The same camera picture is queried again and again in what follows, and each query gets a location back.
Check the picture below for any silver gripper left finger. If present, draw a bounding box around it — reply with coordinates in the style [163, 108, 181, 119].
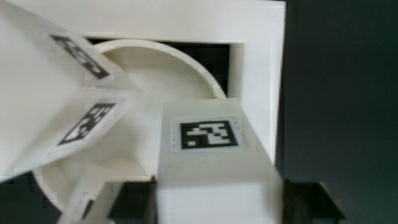
[106, 178, 158, 224]

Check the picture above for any white right fence bar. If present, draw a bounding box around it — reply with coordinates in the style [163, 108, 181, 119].
[9, 0, 286, 153]

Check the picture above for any white stool leg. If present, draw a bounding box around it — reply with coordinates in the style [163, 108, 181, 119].
[0, 87, 138, 182]
[156, 99, 282, 224]
[0, 0, 131, 139]

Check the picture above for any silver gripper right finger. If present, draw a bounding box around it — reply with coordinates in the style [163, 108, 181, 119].
[282, 180, 345, 224]

